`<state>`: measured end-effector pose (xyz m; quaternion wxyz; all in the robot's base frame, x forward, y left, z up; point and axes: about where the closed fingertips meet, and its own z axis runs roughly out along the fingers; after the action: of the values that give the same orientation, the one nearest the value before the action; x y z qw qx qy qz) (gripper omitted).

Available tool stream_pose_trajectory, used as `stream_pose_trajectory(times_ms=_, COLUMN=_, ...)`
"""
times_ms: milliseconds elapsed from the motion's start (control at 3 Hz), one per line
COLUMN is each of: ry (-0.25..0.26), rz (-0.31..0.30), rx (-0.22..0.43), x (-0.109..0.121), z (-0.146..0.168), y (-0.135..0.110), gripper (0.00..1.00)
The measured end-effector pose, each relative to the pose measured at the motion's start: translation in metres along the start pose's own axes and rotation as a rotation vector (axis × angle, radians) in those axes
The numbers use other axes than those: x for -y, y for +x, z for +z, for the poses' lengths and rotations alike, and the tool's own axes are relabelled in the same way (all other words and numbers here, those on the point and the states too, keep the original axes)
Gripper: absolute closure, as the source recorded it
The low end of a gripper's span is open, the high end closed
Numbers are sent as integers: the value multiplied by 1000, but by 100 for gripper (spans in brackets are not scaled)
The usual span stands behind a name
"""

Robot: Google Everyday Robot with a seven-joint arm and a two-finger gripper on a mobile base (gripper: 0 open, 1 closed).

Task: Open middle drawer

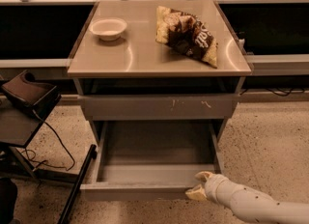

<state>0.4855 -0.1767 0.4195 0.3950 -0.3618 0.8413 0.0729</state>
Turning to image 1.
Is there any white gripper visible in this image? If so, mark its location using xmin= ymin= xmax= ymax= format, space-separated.
xmin=185 ymin=171 xmax=229 ymax=204

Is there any grey drawer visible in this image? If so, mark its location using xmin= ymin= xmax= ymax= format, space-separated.
xmin=82 ymin=120 xmax=223 ymax=201
xmin=78 ymin=94 xmax=239 ymax=121

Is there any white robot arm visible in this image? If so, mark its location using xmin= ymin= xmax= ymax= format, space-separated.
xmin=185 ymin=171 xmax=309 ymax=224

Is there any grey top drawer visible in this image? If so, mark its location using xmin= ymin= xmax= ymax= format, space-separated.
xmin=78 ymin=94 xmax=239 ymax=121

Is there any grey metal drawer cabinet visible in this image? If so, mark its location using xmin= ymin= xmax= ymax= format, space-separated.
xmin=66 ymin=0 xmax=253 ymax=145

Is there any brown yellow chip bag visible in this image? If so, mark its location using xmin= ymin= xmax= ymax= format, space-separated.
xmin=155 ymin=6 xmax=217 ymax=69

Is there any white bowl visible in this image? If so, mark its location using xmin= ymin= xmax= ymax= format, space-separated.
xmin=89 ymin=18 xmax=127 ymax=42

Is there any black device on stand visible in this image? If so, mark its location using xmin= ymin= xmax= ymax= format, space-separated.
xmin=1 ymin=70 xmax=61 ymax=119

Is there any black rolling stand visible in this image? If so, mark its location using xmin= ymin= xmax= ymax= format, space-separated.
xmin=0 ymin=98 xmax=97 ymax=224

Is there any black floor cable right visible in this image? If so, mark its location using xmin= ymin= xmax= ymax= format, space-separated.
xmin=240 ymin=87 xmax=305 ymax=97

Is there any right counter rail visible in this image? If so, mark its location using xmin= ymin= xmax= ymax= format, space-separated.
xmin=245 ymin=54 xmax=309 ymax=64

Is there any counter rail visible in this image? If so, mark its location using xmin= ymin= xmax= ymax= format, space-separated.
xmin=0 ymin=59 xmax=70 ymax=69
xmin=245 ymin=54 xmax=309 ymax=64

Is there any left counter rail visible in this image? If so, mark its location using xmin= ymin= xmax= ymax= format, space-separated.
xmin=0 ymin=59 xmax=70 ymax=69

